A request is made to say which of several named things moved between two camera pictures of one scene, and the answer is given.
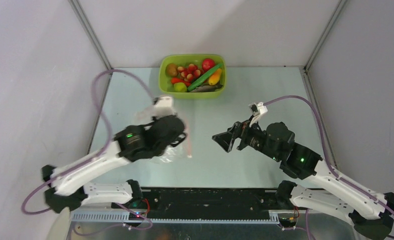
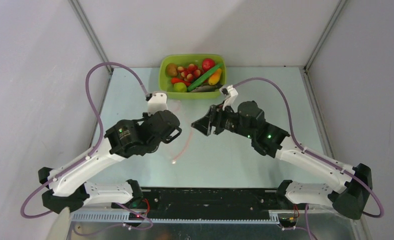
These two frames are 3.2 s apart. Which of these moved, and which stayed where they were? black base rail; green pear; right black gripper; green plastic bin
Moved: right black gripper
Stayed: green pear; green plastic bin; black base rail
